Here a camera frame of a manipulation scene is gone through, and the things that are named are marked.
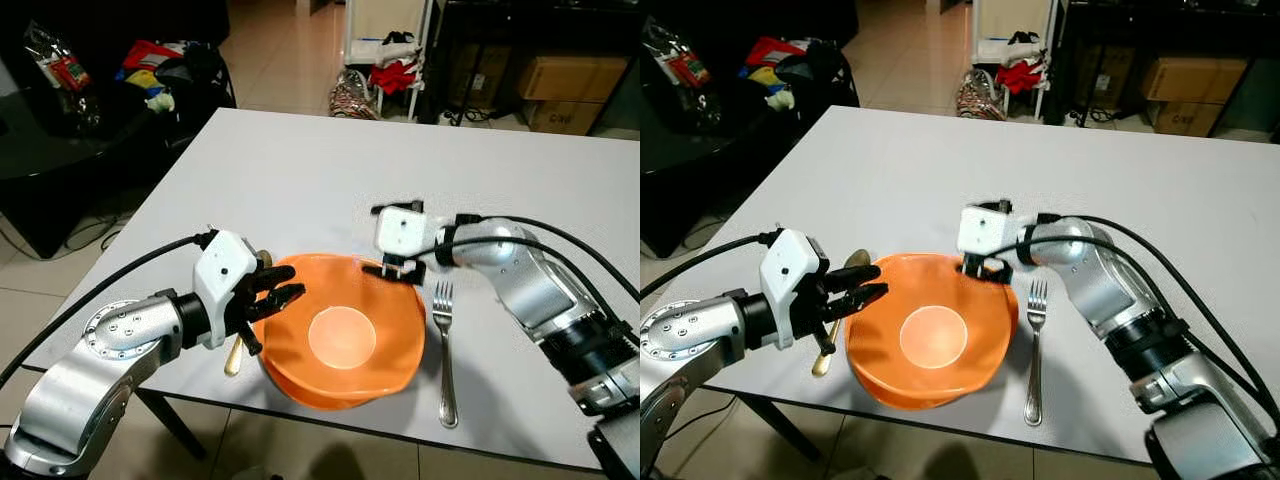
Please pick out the white rack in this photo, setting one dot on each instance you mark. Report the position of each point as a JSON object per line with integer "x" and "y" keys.
{"x": 385, "y": 20}
{"x": 1010, "y": 20}

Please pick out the patterned bag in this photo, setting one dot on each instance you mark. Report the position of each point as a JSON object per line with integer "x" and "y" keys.
{"x": 352, "y": 98}
{"x": 978, "y": 97}

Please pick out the black sofa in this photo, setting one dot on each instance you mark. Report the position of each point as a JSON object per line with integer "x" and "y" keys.
{"x": 60, "y": 170}
{"x": 690, "y": 170}

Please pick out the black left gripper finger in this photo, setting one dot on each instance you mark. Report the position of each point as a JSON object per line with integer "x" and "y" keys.
{"x": 862, "y": 298}
{"x": 278, "y": 276}
{"x": 858, "y": 275}
{"x": 282, "y": 299}

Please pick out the red cloth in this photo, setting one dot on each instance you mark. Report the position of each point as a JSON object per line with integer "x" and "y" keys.
{"x": 395, "y": 76}
{"x": 1020, "y": 76}

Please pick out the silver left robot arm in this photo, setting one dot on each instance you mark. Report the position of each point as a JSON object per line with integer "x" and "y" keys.
{"x": 690, "y": 350}
{"x": 100, "y": 370}

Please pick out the colourful clothes pile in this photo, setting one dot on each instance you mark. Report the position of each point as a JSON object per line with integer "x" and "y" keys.
{"x": 775, "y": 62}
{"x": 150, "y": 65}

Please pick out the black table leg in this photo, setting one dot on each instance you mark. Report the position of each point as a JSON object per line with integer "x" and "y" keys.
{"x": 775, "y": 428}
{"x": 172, "y": 425}

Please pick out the orange plastic plate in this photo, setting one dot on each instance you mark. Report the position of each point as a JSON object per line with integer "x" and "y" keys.
{"x": 975, "y": 320}
{"x": 385, "y": 300}

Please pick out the clear snack bag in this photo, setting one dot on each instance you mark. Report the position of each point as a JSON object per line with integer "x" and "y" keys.
{"x": 65, "y": 75}
{"x": 685, "y": 70}

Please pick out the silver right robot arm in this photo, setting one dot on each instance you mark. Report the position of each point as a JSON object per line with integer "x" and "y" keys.
{"x": 1120, "y": 290}
{"x": 540, "y": 295}

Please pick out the silver fork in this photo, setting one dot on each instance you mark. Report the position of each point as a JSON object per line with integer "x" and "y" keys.
{"x": 1036, "y": 340}
{"x": 446, "y": 340}

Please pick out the small brown cardboard box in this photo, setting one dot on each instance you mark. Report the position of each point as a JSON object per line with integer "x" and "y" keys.
{"x": 560, "y": 117}
{"x": 1185, "y": 118}

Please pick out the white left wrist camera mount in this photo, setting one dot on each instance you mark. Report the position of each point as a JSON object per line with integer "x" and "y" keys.
{"x": 222, "y": 275}
{"x": 790, "y": 275}

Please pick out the large brown cardboard box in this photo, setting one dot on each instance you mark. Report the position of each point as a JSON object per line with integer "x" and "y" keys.
{"x": 1195, "y": 80}
{"x": 570, "y": 78}

